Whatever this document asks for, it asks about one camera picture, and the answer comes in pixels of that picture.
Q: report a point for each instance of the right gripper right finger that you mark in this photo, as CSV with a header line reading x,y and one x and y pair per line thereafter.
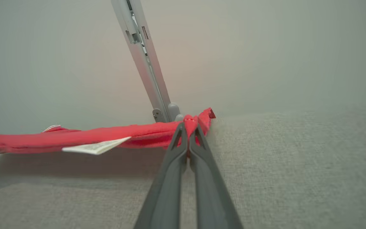
x,y
211,197

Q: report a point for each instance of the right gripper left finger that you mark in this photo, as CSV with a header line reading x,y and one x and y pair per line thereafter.
x,y
167,190

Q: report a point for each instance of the red number 23 jersey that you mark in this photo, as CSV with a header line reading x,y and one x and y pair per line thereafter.
x,y
138,133

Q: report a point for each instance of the grey post base fitting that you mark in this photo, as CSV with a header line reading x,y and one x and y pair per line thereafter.
x,y
173,111

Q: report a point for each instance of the grey metal partition post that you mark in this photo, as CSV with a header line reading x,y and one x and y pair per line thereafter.
x,y
145,63

